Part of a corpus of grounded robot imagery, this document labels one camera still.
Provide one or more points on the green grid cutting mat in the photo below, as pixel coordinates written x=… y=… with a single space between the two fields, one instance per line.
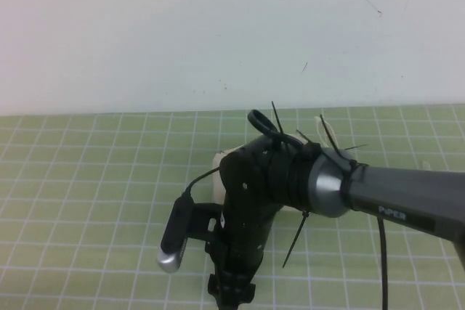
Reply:
x=91 y=197

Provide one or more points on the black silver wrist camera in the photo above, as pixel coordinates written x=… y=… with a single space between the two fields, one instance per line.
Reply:
x=174 y=237

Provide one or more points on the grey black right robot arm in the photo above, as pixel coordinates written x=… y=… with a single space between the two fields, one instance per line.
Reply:
x=381 y=194

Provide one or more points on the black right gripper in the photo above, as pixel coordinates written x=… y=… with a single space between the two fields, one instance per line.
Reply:
x=243 y=248

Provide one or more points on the black camera mounting bracket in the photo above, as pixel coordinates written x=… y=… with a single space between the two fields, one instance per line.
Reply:
x=203 y=220

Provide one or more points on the white canvas pencil case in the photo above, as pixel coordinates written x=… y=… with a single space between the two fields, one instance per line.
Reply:
x=218 y=179

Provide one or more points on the black zip tie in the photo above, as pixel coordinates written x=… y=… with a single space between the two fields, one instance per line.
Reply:
x=296 y=241
x=278 y=119
x=332 y=139

